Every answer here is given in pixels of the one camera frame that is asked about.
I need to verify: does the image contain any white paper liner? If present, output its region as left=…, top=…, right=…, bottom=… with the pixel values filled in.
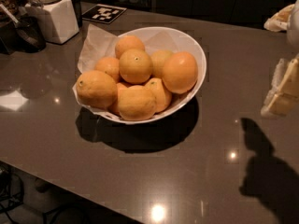
left=73, top=24, right=206, bottom=124

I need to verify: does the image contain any small hidden middle orange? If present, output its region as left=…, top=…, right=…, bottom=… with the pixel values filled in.
left=108, top=82, right=130, bottom=115

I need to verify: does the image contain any dark bottle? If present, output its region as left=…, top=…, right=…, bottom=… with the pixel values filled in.
left=71, top=0, right=82, bottom=27

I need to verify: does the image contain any black round appliance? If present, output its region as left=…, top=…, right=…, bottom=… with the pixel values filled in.
left=0, top=17, right=46, bottom=54

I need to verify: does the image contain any black wire stool frame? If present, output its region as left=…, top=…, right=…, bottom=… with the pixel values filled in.
left=0, top=165, right=92, bottom=224

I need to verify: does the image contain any white square jar base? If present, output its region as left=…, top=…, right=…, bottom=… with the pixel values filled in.
left=25, top=0, right=79, bottom=44

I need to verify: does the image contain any black white marker tag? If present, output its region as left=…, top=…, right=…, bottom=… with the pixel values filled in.
left=82, top=4, right=126, bottom=24

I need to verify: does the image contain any white bowl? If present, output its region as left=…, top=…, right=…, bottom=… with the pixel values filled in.
left=73, top=24, right=206, bottom=125

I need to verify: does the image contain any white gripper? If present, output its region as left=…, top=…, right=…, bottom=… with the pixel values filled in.
left=261, top=0, right=299, bottom=119

